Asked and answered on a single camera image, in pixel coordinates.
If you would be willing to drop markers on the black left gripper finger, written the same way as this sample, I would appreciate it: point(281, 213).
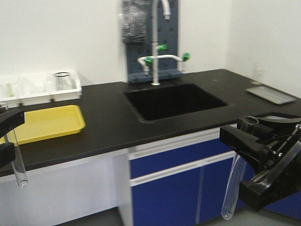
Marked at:
point(10, 120)
point(7, 153)

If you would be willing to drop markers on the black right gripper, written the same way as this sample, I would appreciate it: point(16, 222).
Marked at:
point(281, 177)

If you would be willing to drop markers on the short glass test tube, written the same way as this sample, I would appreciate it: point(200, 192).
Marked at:
point(17, 164)

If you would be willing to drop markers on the tall glass test tube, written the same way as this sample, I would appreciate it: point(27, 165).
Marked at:
point(236, 173)

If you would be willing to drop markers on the yellow plastic tray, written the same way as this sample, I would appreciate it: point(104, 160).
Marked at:
point(48, 123)

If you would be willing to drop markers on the grey metal tray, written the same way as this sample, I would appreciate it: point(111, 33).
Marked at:
point(271, 95)

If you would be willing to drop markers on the green yellow stirrers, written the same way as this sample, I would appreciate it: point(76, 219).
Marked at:
point(9, 89)

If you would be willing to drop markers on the white storage bin left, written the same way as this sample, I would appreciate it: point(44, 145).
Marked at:
point(14, 101)

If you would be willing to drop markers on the white storage bin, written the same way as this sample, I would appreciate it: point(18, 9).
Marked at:
point(65, 95)
point(34, 89)
point(14, 101)

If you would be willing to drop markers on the white storage bin middle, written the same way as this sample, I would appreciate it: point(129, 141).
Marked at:
point(34, 89)

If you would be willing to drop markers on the white storage bin right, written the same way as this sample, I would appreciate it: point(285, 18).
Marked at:
point(65, 95)

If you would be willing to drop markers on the blue cabinet doors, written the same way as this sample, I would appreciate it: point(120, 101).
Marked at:
point(176, 184)

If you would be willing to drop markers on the black sink basin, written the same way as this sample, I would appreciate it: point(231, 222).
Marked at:
point(172, 100)

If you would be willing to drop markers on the blue-grey drying pegboard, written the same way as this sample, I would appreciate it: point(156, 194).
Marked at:
point(167, 35)

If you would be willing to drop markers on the white gooseneck lab faucet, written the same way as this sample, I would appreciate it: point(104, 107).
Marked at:
point(153, 60)

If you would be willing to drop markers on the clear plastic bag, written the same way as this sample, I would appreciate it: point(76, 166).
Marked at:
point(134, 16)

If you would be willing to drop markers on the black wire tripod stand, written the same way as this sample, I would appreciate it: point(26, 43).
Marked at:
point(64, 81)

